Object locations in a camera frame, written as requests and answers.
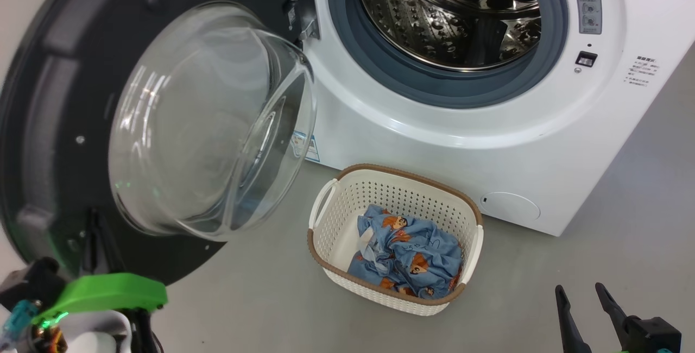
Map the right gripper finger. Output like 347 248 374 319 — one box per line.
555 285 593 353
595 282 644 353

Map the grey warning sticker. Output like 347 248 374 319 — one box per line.
573 0 603 35

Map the grey rubber door gasket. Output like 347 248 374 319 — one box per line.
327 0 570 109

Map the stainless steel washer drum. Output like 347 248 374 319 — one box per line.
356 0 542 71

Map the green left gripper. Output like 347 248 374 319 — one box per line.
31 209 168 324

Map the teal left cable connector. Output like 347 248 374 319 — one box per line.
3 299 41 343

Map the blue energy label sticker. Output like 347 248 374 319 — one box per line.
290 131 321 163

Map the round white filter cover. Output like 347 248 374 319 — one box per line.
480 192 541 222

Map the cream perforated laundry basket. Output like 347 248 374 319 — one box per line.
307 163 484 317

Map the dark round washer door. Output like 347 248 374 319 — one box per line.
0 0 318 287

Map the blue patterned cloth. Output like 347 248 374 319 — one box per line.
347 205 463 299

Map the white front-load washing machine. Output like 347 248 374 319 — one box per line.
282 0 695 237

